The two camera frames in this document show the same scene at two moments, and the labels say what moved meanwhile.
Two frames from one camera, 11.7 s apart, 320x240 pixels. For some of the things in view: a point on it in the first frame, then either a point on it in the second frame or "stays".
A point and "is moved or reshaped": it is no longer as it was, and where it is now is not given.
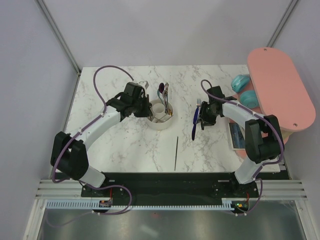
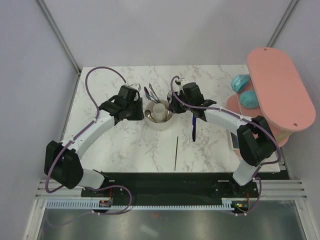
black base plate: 164,189 stays
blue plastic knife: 194,122 stays
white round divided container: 160,120 stays
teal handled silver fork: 198,103 is moved or reshaped
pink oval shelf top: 280,90 stays
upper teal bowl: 248,98 stays
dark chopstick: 176,153 stays
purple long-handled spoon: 161,88 is moved or reshaped
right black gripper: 208,121 → 174,108
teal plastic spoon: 158,91 → 148,97
